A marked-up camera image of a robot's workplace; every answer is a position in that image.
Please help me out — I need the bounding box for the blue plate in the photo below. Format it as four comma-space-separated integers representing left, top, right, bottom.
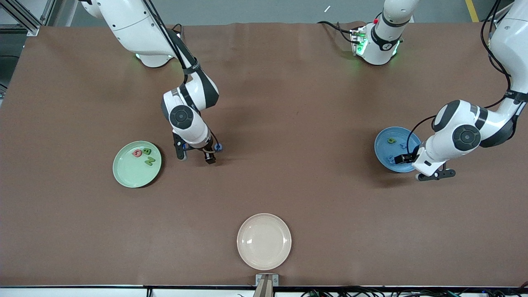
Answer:
374, 126, 422, 173

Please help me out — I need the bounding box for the green plate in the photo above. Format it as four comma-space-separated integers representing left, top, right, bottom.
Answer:
113, 141, 162, 189

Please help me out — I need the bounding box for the brown table mat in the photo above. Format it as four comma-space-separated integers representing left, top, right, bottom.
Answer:
0, 21, 528, 288

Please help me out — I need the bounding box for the beige plate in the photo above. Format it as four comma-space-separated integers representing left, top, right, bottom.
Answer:
237, 213, 292, 271

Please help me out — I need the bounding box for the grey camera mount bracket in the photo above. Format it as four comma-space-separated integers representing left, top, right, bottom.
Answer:
255, 274, 279, 297

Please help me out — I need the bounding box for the white table edge rail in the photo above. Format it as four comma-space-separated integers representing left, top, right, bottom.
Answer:
0, 285, 528, 297

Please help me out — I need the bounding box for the aluminium frame profile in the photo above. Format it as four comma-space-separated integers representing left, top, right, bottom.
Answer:
0, 0, 56, 36

